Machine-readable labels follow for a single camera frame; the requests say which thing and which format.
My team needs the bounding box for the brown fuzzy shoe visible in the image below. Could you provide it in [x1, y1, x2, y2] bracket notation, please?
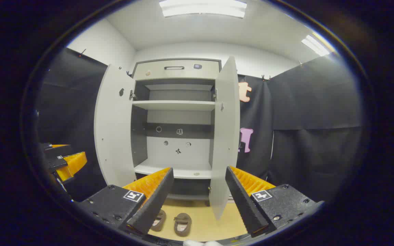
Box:
[150, 209, 167, 232]
[174, 213, 192, 237]

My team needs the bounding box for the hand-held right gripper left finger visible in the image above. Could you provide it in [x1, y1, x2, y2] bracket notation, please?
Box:
[76, 167, 174, 236]

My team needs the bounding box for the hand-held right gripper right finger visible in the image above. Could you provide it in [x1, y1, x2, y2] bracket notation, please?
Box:
[225, 166, 324, 238]

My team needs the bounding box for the white shoe cabinet door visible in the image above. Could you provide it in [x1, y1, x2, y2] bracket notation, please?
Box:
[209, 56, 240, 221]
[94, 64, 137, 188]

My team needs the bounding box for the white shoe cabinet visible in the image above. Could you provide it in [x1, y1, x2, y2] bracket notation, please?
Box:
[130, 58, 222, 202]

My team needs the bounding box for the ceiling light panel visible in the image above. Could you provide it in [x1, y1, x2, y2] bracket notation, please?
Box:
[301, 34, 331, 57]
[159, 0, 248, 18]

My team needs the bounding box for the grey cabinet drawer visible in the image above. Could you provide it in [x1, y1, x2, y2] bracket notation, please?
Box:
[133, 60, 220, 80]

